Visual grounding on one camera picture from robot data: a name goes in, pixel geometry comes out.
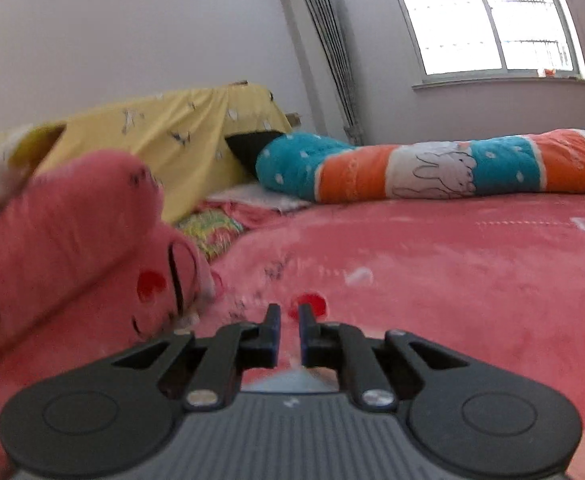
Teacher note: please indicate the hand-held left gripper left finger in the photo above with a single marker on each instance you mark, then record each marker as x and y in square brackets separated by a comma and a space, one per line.
[274, 332]

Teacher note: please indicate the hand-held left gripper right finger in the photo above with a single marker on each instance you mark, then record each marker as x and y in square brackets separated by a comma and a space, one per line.
[302, 330]

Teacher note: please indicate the floral bed sheet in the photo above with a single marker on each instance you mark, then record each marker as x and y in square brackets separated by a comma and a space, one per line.
[207, 230]

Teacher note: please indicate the striped rolled quilt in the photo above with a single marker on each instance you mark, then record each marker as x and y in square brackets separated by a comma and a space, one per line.
[372, 170]

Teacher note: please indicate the black cushion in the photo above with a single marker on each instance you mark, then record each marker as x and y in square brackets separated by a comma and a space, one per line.
[250, 147]

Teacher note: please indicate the yellow headboard cover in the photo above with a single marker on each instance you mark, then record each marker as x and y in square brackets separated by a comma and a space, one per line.
[172, 130]

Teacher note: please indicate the pink folded quilt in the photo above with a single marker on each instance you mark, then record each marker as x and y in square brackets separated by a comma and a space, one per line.
[62, 225]

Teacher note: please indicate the grey checked curtain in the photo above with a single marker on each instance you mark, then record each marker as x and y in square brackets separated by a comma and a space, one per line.
[327, 35]

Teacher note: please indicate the window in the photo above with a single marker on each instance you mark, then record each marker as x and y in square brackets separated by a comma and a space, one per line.
[452, 20]

